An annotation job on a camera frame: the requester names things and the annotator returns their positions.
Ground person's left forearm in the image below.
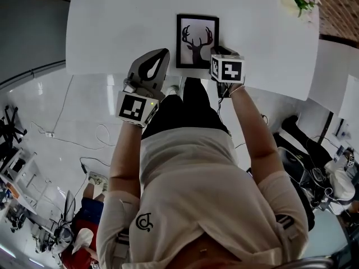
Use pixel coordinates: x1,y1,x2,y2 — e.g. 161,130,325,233
108,120,144,198

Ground looped white floor cable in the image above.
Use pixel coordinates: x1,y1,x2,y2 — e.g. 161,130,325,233
30,122,117,151

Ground black office chair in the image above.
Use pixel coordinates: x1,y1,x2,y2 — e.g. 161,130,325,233
0,105,28,144

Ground thin grey floor cable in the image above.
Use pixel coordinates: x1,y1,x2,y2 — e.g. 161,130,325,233
52,74,74,134

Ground person's white ribbed shirt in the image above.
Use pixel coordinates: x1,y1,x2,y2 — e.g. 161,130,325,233
96,126,309,269

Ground grey metal cabinet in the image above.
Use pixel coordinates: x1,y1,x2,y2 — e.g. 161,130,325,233
0,0,71,89

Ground framed deer picture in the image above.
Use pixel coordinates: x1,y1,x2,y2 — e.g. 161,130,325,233
176,13,220,69

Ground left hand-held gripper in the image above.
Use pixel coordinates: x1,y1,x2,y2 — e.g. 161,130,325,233
115,48,171,128

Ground person's black trousers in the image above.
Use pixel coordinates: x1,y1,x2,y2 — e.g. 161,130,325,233
141,77,231,140

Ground black cable with adapter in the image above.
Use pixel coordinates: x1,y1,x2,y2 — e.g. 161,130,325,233
80,157,112,176

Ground white metal cart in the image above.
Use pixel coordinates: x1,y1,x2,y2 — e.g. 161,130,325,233
0,147,54,215

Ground black rounded equipment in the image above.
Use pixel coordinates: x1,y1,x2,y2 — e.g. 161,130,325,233
276,115,337,207

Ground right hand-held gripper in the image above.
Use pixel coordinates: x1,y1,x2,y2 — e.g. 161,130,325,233
209,45,245,83

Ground person's right forearm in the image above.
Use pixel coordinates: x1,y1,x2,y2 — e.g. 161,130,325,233
228,83,284,184

